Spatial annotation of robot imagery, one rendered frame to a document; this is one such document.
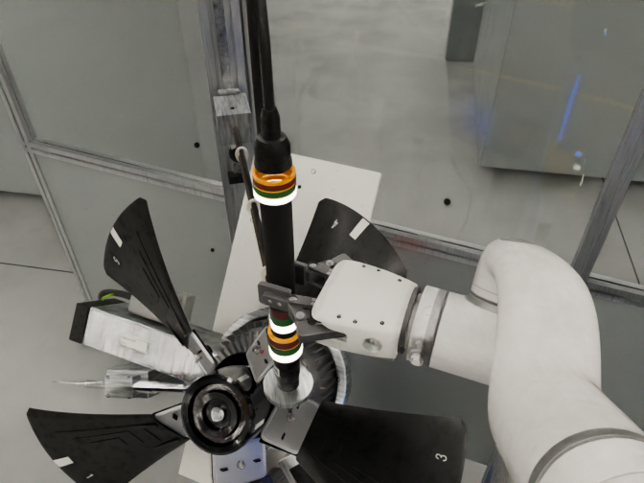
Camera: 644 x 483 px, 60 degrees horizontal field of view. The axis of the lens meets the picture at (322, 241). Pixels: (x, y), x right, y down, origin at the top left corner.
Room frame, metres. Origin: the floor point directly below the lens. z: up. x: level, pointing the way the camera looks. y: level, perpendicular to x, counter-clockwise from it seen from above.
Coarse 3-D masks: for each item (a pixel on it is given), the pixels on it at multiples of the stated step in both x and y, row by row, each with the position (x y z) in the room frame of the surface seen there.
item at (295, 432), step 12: (276, 408) 0.48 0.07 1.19; (300, 408) 0.48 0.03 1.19; (312, 408) 0.48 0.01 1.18; (276, 420) 0.46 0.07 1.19; (300, 420) 0.46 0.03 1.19; (264, 432) 0.44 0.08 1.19; (276, 432) 0.44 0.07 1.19; (288, 432) 0.44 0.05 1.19; (300, 432) 0.44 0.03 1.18; (276, 444) 0.42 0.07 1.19; (288, 444) 0.42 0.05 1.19; (300, 444) 0.42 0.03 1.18
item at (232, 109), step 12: (216, 96) 1.10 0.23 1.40; (228, 96) 1.10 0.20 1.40; (240, 96) 1.10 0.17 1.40; (216, 108) 1.04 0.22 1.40; (228, 108) 1.04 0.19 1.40; (240, 108) 1.04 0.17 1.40; (228, 120) 1.02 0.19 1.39; (240, 120) 1.02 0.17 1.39; (228, 132) 1.02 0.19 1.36; (240, 132) 1.02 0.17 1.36; (252, 132) 1.03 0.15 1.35; (228, 144) 1.01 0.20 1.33
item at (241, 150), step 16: (256, 0) 0.47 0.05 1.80; (256, 16) 0.54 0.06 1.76; (256, 32) 0.54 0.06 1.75; (256, 48) 0.54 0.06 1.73; (256, 64) 0.54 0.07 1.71; (256, 80) 0.54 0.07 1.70; (272, 80) 0.46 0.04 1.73; (256, 96) 0.54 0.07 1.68; (272, 96) 0.46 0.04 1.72; (256, 112) 0.54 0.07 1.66; (240, 144) 0.93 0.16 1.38; (256, 208) 0.73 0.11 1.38; (256, 224) 0.69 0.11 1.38
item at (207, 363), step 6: (192, 336) 0.56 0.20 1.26; (192, 342) 0.57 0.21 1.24; (198, 342) 0.54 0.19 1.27; (192, 348) 0.58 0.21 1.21; (198, 348) 0.55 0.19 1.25; (204, 348) 0.54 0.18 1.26; (192, 354) 0.58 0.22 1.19; (204, 354) 0.53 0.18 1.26; (204, 360) 0.55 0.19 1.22; (210, 360) 0.52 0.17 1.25; (204, 366) 0.55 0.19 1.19; (210, 366) 0.53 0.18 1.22; (210, 372) 0.54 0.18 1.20
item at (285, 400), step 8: (272, 368) 0.48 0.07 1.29; (304, 368) 0.48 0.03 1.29; (272, 376) 0.47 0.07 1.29; (304, 376) 0.47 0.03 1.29; (264, 384) 0.45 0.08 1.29; (272, 384) 0.45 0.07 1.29; (304, 384) 0.45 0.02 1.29; (312, 384) 0.46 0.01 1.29; (264, 392) 0.44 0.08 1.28; (272, 392) 0.44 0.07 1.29; (280, 392) 0.44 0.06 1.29; (288, 392) 0.44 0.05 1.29; (296, 392) 0.44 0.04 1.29; (304, 392) 0.44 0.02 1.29; (272, 400) 0.43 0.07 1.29; (280, 400) 0.43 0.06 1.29; (288, 400) 0.43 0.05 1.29; (296, 400) 0.43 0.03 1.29; (304, 400) 0.43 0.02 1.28
